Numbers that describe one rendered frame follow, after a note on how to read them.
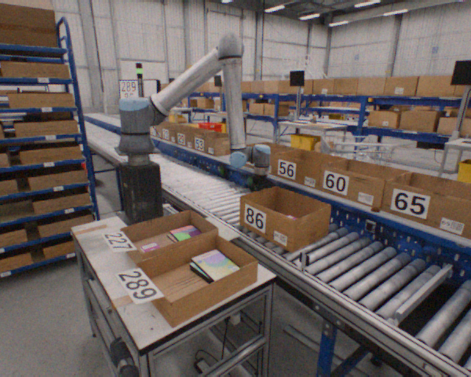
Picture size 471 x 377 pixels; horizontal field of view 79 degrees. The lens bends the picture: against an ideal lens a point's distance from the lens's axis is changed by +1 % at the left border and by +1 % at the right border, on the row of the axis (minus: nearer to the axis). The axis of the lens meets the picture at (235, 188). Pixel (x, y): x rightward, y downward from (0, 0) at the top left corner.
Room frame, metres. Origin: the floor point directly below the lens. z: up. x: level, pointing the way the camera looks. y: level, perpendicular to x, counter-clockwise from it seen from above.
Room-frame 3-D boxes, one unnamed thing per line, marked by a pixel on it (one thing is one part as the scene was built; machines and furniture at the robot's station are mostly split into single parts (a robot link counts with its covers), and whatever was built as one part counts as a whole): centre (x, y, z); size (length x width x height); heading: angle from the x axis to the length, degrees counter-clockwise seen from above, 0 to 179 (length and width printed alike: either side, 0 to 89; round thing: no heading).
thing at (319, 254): (1.25, -0.46, 0.72); 0.52 x 0.05 x 0.05; 127
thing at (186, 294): (0.95, 0.14, 0.80); 0.38 x 0.28 x 0.10; 130
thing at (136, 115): (1.60, 0.54, 1.34); 0.17 x 0.15 x 0.18; 171
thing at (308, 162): (1.94, -0.51, 0.96); 0.39 x 0.29 x 0.17; 37
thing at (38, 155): (2.30, 1.49, 0.99); 0.40 x 0.30 x 0.10; 124
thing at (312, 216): (1.43, -0.26, 0.83); 0.39 x 0.29 x 0.17; 39
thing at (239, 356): (1.22, 0.36, 0.36); 1.00 x 0.58 x 0.72; 39
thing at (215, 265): (1.02, 0.07, 0.79); 0.19 x 0.14 x 0.02; 37
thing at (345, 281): (1.10, -0.58, 0.72); 0.52 x 0.05 x 0.05; 127
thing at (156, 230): (1.23, 0.31, 0.80); 0.38 x 0.28 x 0.10; 127
